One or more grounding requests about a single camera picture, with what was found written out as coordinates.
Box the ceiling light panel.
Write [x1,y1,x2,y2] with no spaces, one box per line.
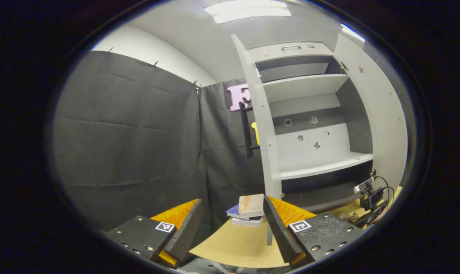
[204,0,292,24]
[341,24,366,42]

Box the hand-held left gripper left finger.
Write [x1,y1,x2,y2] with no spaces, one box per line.
[103,199,204,269]

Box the tan book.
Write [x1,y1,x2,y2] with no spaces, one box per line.
[238,193,266,218]

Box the grey shoe cabinet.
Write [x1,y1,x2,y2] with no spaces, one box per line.
[247,41,375,213]

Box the black door handle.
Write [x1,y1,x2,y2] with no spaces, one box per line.
[239,103,261,158]

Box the white book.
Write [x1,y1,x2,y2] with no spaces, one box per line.
[231,216,266,228]

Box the grey shoe cabinet door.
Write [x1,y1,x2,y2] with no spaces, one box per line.
[334,33,408,191]
[231,33,284,246]

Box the black backdrop cloth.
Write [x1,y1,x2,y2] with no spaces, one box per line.
[53,51,267,232]

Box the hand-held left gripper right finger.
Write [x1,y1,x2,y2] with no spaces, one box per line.
[263,195,364,269]

